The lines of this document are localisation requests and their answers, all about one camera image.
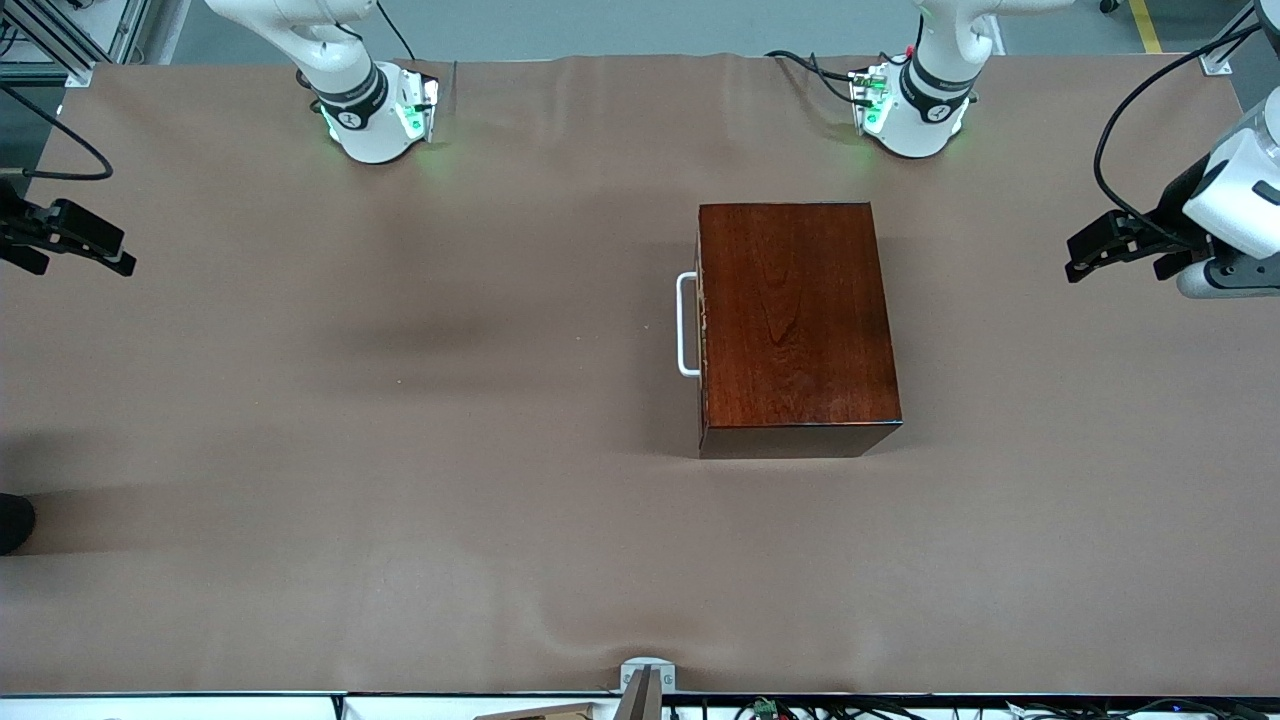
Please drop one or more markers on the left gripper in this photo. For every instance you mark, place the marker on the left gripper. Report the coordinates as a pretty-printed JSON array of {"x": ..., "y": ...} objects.
[{"x": 1172, "y": 214}]

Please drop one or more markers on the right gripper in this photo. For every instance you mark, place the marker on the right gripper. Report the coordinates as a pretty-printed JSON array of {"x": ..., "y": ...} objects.
[{"x": 20, "y": 231}]

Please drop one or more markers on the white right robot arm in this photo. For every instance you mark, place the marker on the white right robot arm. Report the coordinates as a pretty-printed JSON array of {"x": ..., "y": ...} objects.
[{"x": 365, "y": 130}]

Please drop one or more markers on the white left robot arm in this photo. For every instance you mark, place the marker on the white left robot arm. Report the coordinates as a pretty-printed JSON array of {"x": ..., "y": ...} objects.
[{"x": 920, "y": 125}]

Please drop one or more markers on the black rounded object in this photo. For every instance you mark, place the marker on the black rounded object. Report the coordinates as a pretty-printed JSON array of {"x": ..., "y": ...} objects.
[{"x": 12, "y": 522}]

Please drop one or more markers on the dark brown wooden cabinet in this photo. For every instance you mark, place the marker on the dark brown wooden cabinet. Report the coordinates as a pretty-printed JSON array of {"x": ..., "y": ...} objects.
[{"x": 800, "y": 320}]

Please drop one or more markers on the brown table cloth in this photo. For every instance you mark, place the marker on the brown table cloth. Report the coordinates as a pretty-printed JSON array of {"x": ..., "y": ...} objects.
[{"x": 450, "y": 560}]

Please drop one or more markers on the brown cardboard piece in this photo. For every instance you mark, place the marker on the brown cardboard piece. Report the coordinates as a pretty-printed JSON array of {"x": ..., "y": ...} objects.
[{"x": 550, "y": 714}]

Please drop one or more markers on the aluminium frame profile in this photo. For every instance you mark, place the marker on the aluminium frame profile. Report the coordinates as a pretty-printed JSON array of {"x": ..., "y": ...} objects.
[
  {"x": 60, "y": 45},
  {"x": 1225, "y": 48}
]

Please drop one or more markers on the grey metal bracket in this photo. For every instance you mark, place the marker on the grey metal bracket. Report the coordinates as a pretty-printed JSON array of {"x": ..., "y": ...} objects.
[{"x": 648, "y": 668}]

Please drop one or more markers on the grey metal post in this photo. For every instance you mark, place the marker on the grey metal post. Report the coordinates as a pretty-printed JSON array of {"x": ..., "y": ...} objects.
[{"x": 645, "y": 700}]

